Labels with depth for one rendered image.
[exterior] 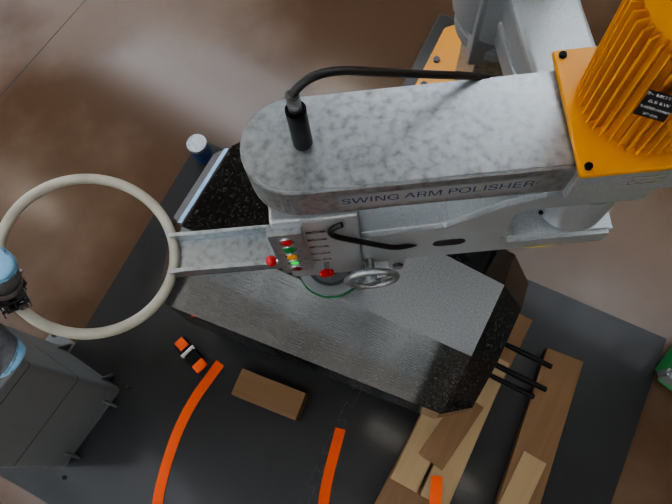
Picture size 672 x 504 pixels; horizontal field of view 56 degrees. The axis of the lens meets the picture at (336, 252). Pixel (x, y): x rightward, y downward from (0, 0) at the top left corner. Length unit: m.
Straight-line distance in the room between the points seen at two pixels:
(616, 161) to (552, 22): 0.56
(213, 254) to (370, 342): 0.60
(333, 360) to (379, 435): 0.71
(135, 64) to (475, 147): 2.69
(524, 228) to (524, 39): 0.48
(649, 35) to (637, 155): 0.28
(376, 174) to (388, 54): 2.29
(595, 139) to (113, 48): 2.97
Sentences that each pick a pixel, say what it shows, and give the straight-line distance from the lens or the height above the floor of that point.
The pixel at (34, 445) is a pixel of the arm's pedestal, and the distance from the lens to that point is 2.78.
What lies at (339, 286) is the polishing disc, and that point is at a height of 0.91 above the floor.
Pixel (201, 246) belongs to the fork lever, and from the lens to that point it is 1.91.
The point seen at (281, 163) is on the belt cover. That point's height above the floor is 1.72.
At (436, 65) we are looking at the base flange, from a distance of 2.53.
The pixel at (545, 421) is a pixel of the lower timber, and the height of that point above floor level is 0.08.
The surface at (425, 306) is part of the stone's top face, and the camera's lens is 2.06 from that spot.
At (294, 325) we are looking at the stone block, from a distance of 2.19.
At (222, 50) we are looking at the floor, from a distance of 3.63.
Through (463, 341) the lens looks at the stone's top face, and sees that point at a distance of 2.05.
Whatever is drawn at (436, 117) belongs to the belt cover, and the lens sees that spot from 1.31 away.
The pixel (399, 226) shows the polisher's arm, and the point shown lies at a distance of 1.53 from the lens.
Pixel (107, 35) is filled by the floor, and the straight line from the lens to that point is 3.90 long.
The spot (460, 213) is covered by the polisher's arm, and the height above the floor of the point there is 1.46.
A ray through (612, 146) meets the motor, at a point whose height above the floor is 1.74.
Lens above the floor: 2.85
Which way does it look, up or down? 71 degrees down
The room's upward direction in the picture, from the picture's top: 11 degrees counter-clockwise
